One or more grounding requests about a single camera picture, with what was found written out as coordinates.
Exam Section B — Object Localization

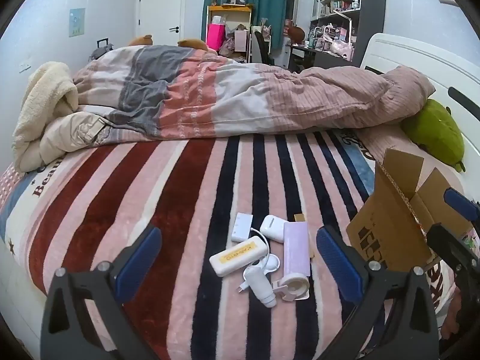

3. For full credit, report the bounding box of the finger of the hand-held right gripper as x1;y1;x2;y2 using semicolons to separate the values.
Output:
427;223;480;275
443;187;480;226

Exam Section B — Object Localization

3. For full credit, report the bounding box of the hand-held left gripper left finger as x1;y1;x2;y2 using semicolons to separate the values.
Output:
41;225;163;360

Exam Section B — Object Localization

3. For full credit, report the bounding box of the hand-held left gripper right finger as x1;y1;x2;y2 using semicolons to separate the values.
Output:
316;225;439;360

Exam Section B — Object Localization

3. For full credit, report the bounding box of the lavender rectangular box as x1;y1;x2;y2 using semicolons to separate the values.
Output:
283;221;311;276

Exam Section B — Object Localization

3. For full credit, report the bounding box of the white tape dispenser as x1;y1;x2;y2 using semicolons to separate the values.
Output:
271;272;310;303

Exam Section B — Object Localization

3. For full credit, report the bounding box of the cardboard box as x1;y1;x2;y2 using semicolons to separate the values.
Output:
346;147;474;272

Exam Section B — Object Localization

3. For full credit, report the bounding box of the white earbuds case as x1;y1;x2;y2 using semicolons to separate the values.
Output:
260;215;288;243

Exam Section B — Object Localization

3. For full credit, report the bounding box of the white charger plug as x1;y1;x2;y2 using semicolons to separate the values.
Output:
235;262;278;308

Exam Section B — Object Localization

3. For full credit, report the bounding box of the white power bank yellow label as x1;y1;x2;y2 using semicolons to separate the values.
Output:
209;235;270;278

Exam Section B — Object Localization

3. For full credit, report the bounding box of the white hub adapter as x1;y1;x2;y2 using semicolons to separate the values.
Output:
231;212;253;243

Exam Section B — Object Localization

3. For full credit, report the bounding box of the person's right hand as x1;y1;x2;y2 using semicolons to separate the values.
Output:
440;293;464;341

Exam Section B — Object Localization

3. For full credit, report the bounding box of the striped fleece blanket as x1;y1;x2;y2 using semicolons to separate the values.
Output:
0;127;463;360

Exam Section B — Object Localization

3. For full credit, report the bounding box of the green plush toy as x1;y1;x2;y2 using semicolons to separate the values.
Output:
400;98;467;173

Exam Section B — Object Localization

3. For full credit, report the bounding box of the beige quilt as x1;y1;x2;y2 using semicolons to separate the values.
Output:
37;111;114;166

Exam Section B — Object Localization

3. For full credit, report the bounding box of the white headboard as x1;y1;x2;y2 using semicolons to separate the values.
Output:
359;32;480;205

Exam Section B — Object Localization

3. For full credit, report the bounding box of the pink grey striped duvet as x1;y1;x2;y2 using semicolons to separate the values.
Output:
72;44;436;142

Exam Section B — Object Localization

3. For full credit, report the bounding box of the cream fleece blanket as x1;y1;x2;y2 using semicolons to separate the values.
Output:
12;61;80;174

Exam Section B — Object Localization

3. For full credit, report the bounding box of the dark desk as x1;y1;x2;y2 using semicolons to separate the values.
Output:
288;43;354;73

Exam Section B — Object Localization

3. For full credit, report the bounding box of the dark bookshelf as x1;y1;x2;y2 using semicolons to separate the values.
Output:
309;0;387;63

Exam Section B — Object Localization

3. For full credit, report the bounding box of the dark suitcase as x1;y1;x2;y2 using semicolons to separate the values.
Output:
89;37;114;61

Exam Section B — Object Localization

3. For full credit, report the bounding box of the brown plush toy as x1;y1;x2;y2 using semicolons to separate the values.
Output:
127;34;155;47
176;38;209;52

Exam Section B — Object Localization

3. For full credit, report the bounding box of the black desk chair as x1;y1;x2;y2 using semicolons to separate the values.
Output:
251;30;272;65

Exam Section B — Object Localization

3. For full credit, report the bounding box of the brown capybara plush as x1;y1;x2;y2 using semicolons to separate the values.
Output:
284;20;307;44

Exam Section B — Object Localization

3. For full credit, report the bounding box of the pink bottle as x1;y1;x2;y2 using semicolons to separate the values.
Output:
207;23;226;50

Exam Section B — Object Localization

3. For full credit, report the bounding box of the white door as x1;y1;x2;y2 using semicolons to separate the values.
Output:
135;0;185;48

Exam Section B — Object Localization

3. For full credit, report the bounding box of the yellow shelf unit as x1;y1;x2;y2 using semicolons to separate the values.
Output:
206;4;254;63

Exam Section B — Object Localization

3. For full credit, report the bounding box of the teal curtain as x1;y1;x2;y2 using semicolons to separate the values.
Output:
201;0;288;52

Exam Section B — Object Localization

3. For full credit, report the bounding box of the white cable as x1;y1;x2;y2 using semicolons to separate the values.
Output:
245;227;281;275

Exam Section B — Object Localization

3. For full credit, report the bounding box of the blue wall poster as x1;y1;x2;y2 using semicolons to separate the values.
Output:
68;8;86;38

